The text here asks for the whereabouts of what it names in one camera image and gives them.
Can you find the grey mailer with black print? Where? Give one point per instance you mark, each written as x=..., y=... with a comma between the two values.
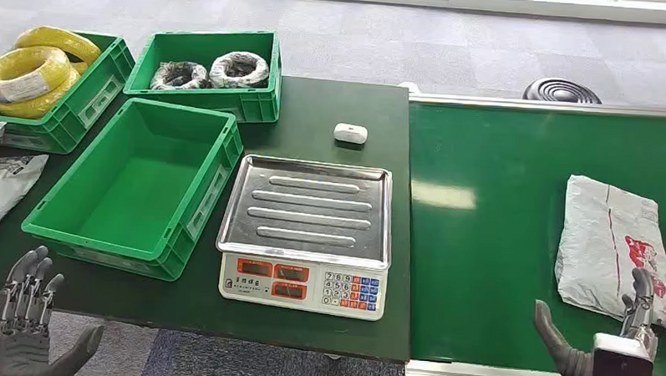
x=0, y=192

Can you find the large empty green crate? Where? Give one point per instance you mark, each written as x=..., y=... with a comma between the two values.
x=139, y=191

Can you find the grey package with red print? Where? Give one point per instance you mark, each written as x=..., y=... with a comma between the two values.
x=597, y=246

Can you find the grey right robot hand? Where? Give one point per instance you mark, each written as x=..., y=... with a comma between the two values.
x=568, y=355

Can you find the small white plastic device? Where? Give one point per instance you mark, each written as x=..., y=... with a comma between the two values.
x=350, y=133

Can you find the green crate with yellow coils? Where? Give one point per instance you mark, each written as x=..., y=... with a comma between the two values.
x=87, y=100

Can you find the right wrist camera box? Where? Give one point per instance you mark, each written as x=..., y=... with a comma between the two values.
x=620, y=371

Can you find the green crate with black coils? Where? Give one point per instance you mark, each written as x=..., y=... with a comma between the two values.
x=205, y=46

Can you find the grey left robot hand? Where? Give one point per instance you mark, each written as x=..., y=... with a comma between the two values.
x=17, y=342

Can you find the electronic scale with steel tray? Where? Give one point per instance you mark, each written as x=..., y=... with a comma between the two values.
x=309, y=219

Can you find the black ribbed round object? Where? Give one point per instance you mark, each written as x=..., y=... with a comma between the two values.
x=560, y=92

